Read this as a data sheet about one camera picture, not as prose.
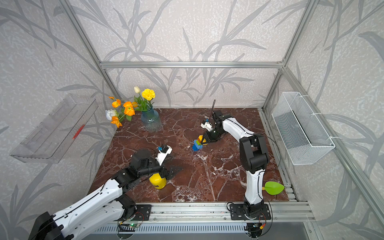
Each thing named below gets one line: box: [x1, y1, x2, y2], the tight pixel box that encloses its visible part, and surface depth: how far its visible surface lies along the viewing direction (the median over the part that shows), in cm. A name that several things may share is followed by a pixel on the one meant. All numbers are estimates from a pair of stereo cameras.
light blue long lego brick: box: [193, 139, 203, 150], surface depth 93 cm
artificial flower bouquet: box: [105, 86, 162, 133], surface depth 87 cm
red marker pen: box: [72, 124, 85, 140], surface depth 68 cm
